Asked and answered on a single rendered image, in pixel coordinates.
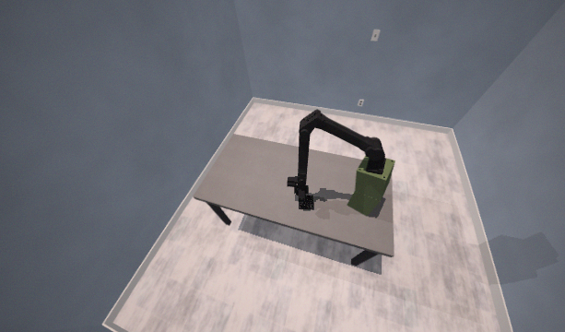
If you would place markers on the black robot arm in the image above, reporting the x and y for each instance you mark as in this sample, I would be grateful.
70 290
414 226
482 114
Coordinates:
372 146

